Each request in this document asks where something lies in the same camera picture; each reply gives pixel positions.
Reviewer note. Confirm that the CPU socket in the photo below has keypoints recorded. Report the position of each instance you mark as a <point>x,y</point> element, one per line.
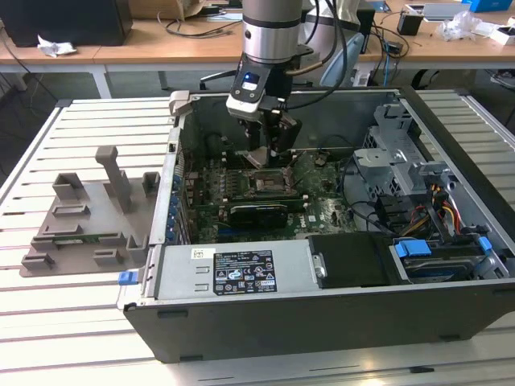
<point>267,184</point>

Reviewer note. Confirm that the small black open box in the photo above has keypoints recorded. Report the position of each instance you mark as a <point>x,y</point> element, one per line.
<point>410,25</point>

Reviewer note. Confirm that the blue box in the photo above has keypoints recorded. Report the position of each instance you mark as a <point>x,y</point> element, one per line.
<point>489,5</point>

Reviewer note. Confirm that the black graphics card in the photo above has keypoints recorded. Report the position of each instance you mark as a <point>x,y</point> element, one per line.
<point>257,217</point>

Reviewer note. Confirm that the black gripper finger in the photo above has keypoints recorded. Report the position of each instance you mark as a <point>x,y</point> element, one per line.
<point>254,134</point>
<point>285,132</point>

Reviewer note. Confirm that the crumpled white paper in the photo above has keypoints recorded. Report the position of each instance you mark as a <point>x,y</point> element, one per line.
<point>56,46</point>

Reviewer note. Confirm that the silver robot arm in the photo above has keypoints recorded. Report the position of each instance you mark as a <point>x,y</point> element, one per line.
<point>269,36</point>

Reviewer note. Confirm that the silver metal drive cage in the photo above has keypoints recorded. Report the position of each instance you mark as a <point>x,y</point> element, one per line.
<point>386,161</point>

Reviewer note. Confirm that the round coin battery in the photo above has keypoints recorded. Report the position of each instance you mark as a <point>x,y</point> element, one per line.
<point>320,161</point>

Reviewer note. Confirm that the clear plastic bag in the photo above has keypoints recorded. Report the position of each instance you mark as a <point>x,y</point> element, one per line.
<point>458,26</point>

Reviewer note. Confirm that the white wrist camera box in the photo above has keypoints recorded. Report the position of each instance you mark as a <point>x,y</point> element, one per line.
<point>245,108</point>

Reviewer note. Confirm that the wooden desk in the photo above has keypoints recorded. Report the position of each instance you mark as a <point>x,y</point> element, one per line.
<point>120,44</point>

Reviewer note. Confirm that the black grey PC case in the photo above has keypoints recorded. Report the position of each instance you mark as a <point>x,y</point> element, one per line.
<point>322,329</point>

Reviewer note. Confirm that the hard disk blue carrier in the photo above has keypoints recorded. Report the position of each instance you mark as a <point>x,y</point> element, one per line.
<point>412,248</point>

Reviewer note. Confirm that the grey flat tray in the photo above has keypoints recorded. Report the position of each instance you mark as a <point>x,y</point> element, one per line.
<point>442,11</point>

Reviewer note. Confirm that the green RAM stick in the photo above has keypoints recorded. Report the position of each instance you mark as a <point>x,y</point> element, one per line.
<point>90,238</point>

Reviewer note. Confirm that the black plastic shroud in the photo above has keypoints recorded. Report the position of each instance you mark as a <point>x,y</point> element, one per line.
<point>354,257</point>

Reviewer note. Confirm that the large black box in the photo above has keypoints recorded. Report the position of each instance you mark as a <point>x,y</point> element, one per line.
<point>60,20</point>

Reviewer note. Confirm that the green motherboard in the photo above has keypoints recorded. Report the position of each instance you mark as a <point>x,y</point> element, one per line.
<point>318,189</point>

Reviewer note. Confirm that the blue plastic case latch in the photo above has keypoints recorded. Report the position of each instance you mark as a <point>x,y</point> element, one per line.
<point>128,278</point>

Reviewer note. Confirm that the silver CPU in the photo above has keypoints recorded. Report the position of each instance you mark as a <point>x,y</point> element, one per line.
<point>257,157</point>

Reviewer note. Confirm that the grey parts rack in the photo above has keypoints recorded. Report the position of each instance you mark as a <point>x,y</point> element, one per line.
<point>108,225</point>

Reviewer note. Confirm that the silver power supply unit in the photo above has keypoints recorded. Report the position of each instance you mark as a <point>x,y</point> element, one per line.
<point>181,273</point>

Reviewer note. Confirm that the small white labelled box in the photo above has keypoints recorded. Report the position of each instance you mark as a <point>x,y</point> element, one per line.
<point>362,78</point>

